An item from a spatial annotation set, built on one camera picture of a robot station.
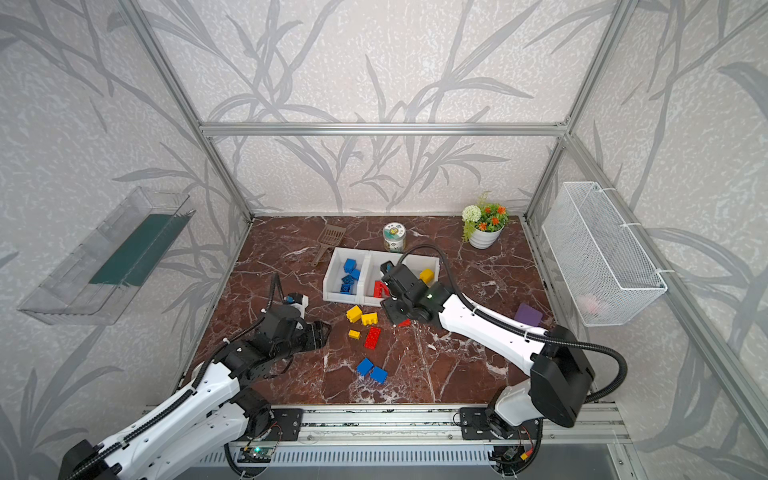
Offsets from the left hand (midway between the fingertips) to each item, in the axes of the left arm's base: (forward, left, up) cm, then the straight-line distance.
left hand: (328, 321), depth 81 cm
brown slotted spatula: (+40, +8, -12) cm, 42 cm away
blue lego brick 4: (-12, -14, -9) cm, 20 cm away
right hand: (+7, -18, +4) cm, 20 cm away
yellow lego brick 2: (+5, -10, -8) cm, 14 cm away
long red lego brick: (-1, -12, -8) cm, 14 cm away
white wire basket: (-1, -63, +26) cm, 68 cm away
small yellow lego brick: (0, -6, -9) cm, 11 cm away
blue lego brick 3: (+18, -2, -8) cm, 20 cm away
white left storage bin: (+18, +3, -8) cm, 20 cm away
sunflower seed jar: (+33, -17, -3) cm, 38 cm away
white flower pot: (+34, -49, -5) cm, 60 cm away
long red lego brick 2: (+14, -13, -8) cm, 21 cm away
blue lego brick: (+25, -1, -9) cm, 26 cm away
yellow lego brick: (+6, -5, -8) cm, 11 cm away
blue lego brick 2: (+21, -4, -9) cm, 23 cm away
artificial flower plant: (+37, -49, +4) cm, 61 cm away
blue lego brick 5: (-9, -10, -9) cm, 16 cm away
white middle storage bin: (+21, -9, -9) cm, 25 cm away
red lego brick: (+4, -21, -10) cm, 24 cm away
